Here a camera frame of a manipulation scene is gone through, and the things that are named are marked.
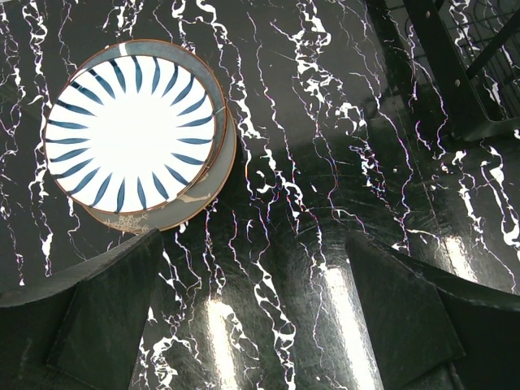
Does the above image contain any blue glazed plate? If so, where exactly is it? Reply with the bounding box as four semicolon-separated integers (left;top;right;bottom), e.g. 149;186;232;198
67;39;232;173

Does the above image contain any black white striped plate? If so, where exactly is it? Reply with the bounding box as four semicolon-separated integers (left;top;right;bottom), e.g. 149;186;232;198
44;54;218;214

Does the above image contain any black wire dish rack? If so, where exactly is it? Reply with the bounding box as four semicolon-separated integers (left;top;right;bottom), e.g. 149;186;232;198
366;1;519;148

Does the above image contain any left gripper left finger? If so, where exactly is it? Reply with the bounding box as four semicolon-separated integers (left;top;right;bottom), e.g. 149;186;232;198
1;229;163;389

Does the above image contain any stack of plates under white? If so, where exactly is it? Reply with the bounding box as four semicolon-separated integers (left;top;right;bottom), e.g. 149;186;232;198
80;109;238;235

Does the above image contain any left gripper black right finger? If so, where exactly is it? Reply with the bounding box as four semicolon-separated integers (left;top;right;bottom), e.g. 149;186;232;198
345;232;519;389

